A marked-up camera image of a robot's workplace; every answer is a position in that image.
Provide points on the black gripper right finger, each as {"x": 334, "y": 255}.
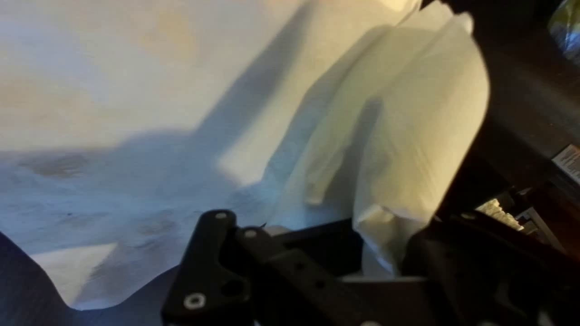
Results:
{"x": 483, "y": 278}

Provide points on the white paper napkin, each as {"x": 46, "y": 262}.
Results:
{"x": 182, "y": 110}

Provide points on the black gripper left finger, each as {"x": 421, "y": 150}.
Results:
{"x": 218, "y": 284}

